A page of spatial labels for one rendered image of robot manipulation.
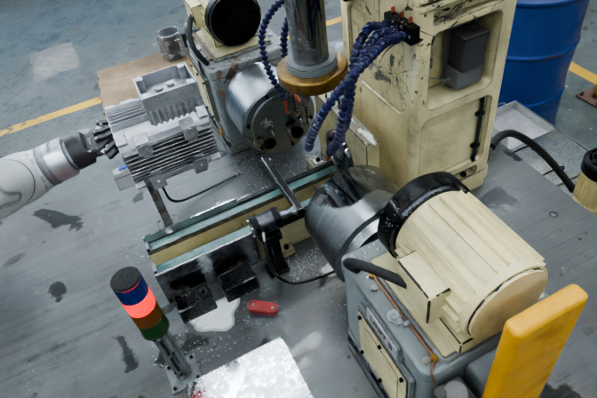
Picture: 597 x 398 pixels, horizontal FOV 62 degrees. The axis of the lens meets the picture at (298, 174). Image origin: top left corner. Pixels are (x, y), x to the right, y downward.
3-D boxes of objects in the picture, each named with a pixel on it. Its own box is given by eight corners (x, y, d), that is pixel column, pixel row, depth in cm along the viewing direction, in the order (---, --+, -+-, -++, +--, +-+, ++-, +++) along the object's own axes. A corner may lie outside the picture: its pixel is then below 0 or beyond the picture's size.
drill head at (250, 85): (279, 92, 191) (269, 34, 174) (323, 143, 166) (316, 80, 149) (219, 115, 185) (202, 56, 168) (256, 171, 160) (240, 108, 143)
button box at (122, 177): (172, 163, 154) (166, 147, 152) (176, 169, 148) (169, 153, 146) (118, 184, 150) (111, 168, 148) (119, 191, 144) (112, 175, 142)
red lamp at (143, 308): (152, 288, 106) (145, 276, 103) (158, 309, 102) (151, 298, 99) (124, 300, 105) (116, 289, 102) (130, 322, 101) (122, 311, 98)
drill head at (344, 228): (371, 197, 146) (370, 131, 129) (464, 303, 117) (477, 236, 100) (295, 232, 139) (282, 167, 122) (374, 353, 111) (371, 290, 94)
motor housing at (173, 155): (202, 131, 129) (183, 67, 116) (226, 171, 116) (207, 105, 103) (128, 158, 124) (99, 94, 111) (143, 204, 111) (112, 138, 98)
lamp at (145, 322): (158, 299, 109) (152, 288, 106) (165, 321, 105) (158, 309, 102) (131, 312, 108) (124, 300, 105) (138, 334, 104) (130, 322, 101)
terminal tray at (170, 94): (192, 88, 116) (184, 60, 111) (205, 109, 108) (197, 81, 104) (142, 105, 113) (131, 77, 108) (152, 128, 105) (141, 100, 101)
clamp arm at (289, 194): (306, 214, 133) (269, 161, 150) (306, 206, 131) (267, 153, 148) (295, 219, 132) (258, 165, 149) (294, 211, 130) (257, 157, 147)
